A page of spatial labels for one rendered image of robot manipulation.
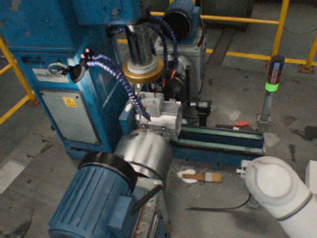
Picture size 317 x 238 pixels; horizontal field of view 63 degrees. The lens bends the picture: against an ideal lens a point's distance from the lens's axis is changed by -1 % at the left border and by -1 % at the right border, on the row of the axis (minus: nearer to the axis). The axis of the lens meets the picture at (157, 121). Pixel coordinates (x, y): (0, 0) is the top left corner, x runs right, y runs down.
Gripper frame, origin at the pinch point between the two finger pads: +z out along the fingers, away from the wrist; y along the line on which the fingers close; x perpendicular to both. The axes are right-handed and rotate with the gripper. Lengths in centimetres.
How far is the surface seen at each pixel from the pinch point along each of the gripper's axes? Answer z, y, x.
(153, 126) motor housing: 20, 44, -14
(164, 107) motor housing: 21, 40, -23
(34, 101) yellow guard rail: 172, 246, -41
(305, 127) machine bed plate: 62, -33, -26
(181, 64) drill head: 36, 38, -50
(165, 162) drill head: 3.2, 32.5, 1.5
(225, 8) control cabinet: 268, 29, -219
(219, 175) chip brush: 36.1, 11.2, 6.0
